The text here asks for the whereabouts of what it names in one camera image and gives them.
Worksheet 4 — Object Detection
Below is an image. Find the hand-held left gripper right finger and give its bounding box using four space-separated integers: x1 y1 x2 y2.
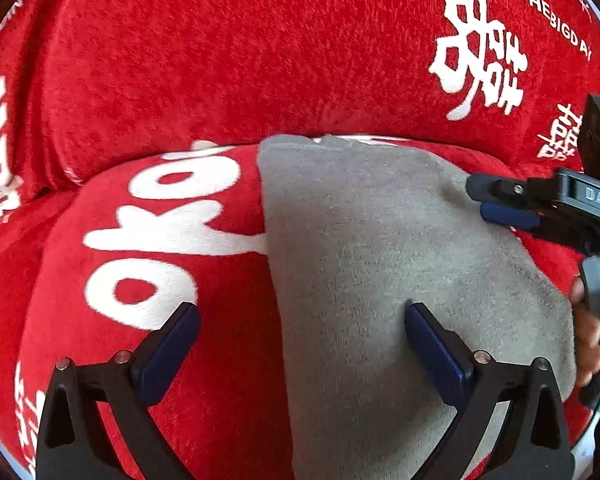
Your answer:
404 303 576 480

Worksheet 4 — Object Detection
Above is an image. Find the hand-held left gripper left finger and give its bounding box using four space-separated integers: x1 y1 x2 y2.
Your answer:
35 302 202 480

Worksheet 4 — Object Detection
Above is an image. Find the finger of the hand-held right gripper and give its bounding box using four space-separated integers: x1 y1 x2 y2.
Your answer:
480 202 581 248
466 171 556 207

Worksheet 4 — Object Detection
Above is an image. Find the grey small garment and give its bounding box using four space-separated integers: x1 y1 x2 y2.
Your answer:
257 133 579 480

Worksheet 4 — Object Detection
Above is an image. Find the person's right hand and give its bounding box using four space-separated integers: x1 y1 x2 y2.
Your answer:
569 277 600 387

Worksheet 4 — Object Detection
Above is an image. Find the red printed blanket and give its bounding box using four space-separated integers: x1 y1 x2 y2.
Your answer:
0 0 600 480

